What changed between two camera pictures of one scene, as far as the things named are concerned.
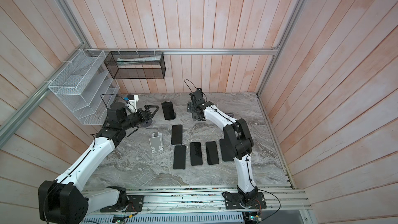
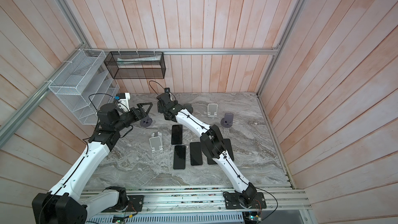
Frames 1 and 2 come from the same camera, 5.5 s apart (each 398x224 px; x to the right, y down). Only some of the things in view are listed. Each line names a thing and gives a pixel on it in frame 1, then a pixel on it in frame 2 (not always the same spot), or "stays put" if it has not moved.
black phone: (179, 157) stays put
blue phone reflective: (176, 134) stays put
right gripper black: (190, 107) -> (160, 108)
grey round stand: (147, 123) stays put
